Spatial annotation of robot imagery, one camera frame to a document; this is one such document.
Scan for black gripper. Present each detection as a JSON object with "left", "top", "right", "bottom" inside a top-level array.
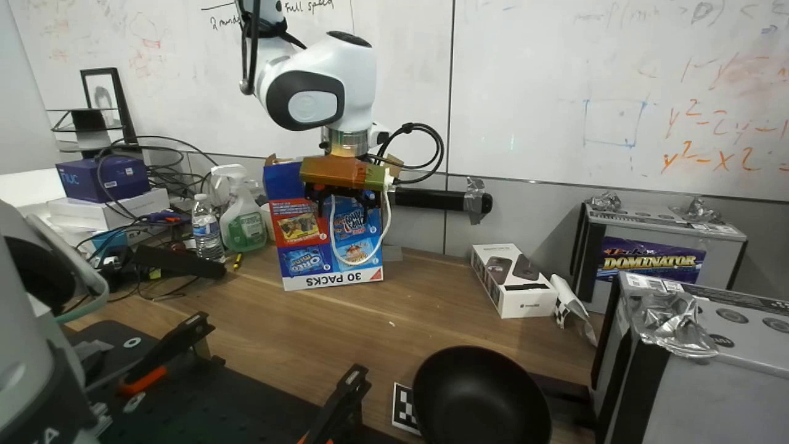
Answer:
[{"left": 310, "top": 184, "right": 388, "bottom": 209}]

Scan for thin white rope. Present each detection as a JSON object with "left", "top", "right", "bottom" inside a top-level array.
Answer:
[{"left": 324, "top": 190, "right": 393, "bottom": 272}]

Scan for blue printed cardboard box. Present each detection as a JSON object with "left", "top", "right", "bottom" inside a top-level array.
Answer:
[{"left": 261, "top": 158, "right": 388, "bottom": 294}]

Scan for white product box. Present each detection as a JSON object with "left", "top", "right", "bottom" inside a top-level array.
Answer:
[{"left": 467, "top": 242, "right": 562, "bottom": 321}]

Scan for white flat box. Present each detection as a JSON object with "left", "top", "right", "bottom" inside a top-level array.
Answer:
[{"left": 35, "top": 187, "right": 170, "bottom": 238}]

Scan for black cylindrical tube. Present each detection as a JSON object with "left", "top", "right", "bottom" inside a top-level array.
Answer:
[{"left": 388, "top": 184, "right": 496, "bottom": 226}]

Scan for green spray bottle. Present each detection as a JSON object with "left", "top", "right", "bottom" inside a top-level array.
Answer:
[{"left": 206, "top": 162, "right": 271, "bottom": 256}]

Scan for clear water bottle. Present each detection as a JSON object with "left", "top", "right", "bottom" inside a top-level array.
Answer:
[{"left": 190, "top": 192, "right": 223, "bottom": 263}]

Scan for black power strip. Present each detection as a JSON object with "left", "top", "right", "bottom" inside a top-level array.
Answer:
[{"left": 121, "top": 245, "right": 229, "bottom": 284}]

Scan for black orange bar clamp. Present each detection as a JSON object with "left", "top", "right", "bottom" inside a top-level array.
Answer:
[
  {"left": 88, "top": 309, "right": 217, "bottom": 402},
  {"left": 298, "top": 365, "right": 371, "bottom": 444}
]

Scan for whiteboard with handwritten words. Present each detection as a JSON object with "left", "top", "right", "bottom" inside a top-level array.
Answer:
[{"left": 8, "top": 0, "right": 454, "bottom": 171}]

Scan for black white fiducial tag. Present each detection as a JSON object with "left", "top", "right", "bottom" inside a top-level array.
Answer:
[{"left": 388, "top": 380, "right": 423, "bottom": 436}]

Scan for crumpled silver foil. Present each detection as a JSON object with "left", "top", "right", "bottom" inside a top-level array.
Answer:
[
  {"left": 626, "top": 279, "right": 718, "bottom": 361},
  {"left": 587, "top": 192, "right": 628, "bottom": 217},
  {"left": 547, "top": 272, "right": 600, "bottom": 348},
  {"left": 670, "top": 194, "right": 725, "bottom": 226}
]

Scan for whiteboard with math formulas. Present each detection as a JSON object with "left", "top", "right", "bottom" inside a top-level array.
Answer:
[{"left": 448, "top": 0, "right": 789, "bottom": 204}]

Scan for black perforated breadboard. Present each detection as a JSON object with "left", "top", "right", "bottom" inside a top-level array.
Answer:
[{"left": 69, "top": 317, "right": 397, "bottom": 444}]

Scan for grey Dominator battery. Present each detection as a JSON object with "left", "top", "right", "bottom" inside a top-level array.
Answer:
[{"left": 570, "top": 199, "right": 748, "bottom": 315}]

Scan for plain grey battery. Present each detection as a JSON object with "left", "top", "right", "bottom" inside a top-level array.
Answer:
[{"left": 592, "top": 272, "right": 789, "bottom": 444}]

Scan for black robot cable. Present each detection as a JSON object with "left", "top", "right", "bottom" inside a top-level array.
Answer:
[{"left": 236, "top": 0, "right": 445, "bottom": 187}]

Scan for tangled coloured cables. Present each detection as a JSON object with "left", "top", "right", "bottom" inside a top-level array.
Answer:
[{"left": 72, "top": 209, "right": 196, "bottom": 266}]

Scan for black picture frame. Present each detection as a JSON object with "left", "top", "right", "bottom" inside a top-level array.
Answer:
[{"left": 79, "top": 66, "right": 137, "bottom": 150}]

